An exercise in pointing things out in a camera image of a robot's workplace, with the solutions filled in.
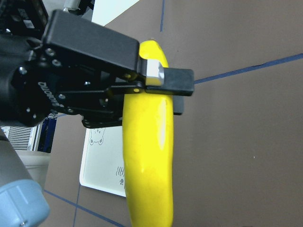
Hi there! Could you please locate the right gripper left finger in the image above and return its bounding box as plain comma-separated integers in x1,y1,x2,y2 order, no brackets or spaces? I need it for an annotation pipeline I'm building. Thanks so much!
42,10,194,96

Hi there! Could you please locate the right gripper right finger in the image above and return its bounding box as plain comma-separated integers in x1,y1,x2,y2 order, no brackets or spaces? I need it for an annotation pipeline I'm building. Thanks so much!
81,80,184,129

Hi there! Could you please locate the white rectangular tray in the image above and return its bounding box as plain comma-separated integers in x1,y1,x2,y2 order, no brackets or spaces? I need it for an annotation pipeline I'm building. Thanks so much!
79,126,126,197

